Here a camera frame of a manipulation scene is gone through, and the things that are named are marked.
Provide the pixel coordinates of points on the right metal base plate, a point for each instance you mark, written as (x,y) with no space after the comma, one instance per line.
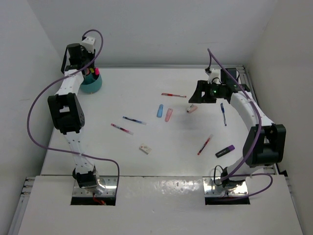
(214,189)

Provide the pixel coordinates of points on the metal base plate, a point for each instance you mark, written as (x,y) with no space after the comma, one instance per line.
(214,189)
(107,188)

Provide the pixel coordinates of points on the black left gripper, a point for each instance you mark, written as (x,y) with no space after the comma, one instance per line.
(91,55)

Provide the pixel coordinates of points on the red pen top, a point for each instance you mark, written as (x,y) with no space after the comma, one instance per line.
(174,95)

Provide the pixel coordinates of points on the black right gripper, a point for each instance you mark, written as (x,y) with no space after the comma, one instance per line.
(202,85)

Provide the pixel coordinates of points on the blue pen centre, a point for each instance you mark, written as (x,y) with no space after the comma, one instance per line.
(134,120)

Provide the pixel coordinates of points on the pink highlighter black body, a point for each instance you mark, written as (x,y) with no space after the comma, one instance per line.
(96,71)

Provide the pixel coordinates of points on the red pen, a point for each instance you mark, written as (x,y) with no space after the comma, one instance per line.
(174,95)
(122,129)
(205,144)

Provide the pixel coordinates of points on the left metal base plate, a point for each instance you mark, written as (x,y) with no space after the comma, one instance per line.
(107,188)

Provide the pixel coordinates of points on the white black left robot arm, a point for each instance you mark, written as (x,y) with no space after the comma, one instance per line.
(67,114)

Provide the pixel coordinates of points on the blue correction tape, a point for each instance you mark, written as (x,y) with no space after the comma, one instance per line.
(160,111)

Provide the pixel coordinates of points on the red pen left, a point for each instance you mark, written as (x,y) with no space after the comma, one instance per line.
(122,129)

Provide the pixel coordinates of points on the blue pen right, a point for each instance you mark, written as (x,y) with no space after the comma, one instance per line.
(223,113)

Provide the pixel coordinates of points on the teal round desk organizer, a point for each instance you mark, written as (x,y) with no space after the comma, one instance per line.
(92,83)

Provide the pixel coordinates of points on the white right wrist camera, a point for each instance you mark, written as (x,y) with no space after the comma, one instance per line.
(212,74)

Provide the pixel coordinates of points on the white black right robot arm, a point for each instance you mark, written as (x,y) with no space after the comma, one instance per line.
(265,143)

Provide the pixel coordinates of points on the red pen lower right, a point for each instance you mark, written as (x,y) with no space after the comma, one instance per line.
(205,144)

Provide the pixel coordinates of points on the blue pen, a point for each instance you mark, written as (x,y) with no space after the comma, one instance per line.
(134,120)
(223,113)

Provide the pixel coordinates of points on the purple highlighter black body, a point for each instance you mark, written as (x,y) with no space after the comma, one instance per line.
(225,151)

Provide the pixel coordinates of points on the pink correction tape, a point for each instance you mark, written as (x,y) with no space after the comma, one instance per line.
(168,114)

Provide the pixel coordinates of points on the white eraser with sleeve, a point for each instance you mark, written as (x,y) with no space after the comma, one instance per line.
(146,149)

